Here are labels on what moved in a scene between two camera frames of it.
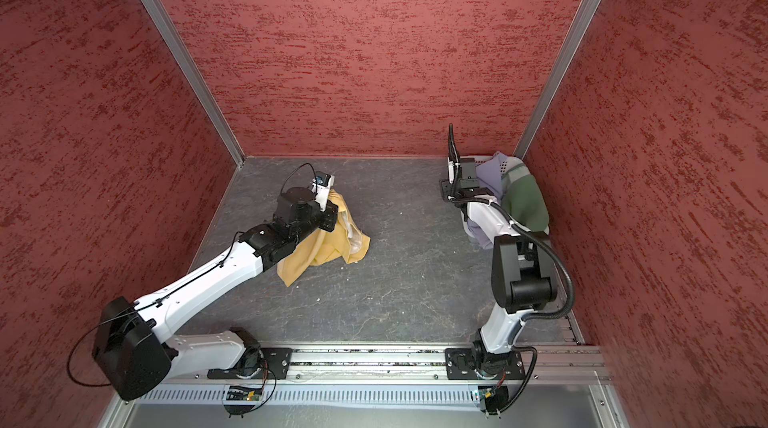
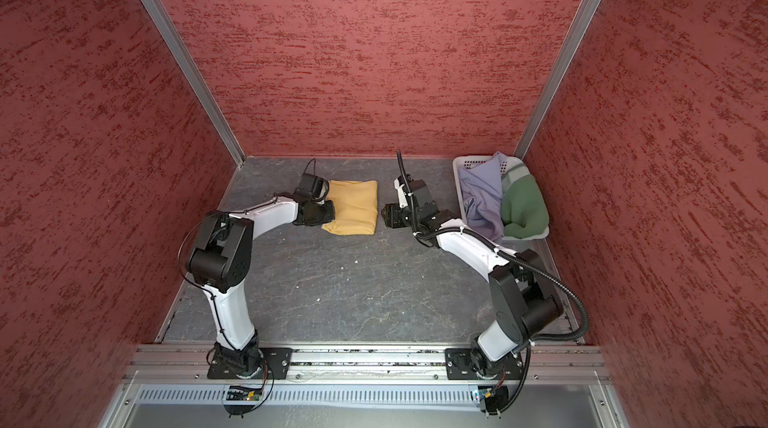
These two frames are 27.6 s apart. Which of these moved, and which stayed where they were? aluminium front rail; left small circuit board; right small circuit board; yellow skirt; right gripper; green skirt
Moved: right gripper; yellow skirt
Stayed: aluminium front rail; right small circuit board; green skirt; left small circuit board
